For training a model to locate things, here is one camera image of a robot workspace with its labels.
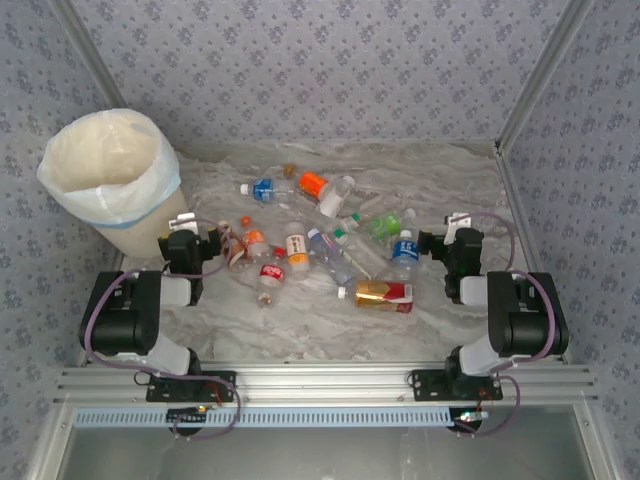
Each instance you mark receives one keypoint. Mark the red label cola bottle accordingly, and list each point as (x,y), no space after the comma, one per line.
(271,274)

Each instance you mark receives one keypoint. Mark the brown label plastic bottle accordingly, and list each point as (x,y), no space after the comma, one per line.
(233,246)

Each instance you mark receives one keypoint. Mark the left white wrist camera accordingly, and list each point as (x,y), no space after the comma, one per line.
(182,222)

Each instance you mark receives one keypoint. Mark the red gold label bottle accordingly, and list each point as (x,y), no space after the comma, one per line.
(382,296)

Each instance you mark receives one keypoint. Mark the aluminium frame beam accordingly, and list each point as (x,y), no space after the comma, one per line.
(320,382)

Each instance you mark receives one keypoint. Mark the small black circuit board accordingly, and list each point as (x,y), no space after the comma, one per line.
(187,415)
(469,416)

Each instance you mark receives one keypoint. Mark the bluish clear plastic bottle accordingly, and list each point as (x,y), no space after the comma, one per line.
(327,255)

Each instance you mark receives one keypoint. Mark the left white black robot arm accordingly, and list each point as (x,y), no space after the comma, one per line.
(120,320)

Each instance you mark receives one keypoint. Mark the grey metal shelf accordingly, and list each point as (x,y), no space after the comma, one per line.
(320,455)

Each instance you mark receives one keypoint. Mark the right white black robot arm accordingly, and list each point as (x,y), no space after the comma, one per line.
(525,320)

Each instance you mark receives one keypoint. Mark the clear bottle green cap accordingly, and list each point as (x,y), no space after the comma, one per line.
(362,255)

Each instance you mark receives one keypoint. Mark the cream plastic bin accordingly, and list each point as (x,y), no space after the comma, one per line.
(150,235)

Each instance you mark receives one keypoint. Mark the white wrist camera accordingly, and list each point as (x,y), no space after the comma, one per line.
(457,221)
(182,222)

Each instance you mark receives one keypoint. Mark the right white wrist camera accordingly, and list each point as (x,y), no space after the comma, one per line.
(457,221)

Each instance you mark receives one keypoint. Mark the aluminium frame post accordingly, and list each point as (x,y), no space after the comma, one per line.
(89,50)
(542,75)

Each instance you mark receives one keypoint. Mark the white plastic bin liner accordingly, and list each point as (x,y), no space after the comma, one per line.
(100,155)

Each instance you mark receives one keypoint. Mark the green label plastic bottle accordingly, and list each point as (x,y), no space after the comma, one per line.
(384,225)

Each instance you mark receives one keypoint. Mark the orange label brown cap bottle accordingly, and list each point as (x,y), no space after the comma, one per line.
(312,184)

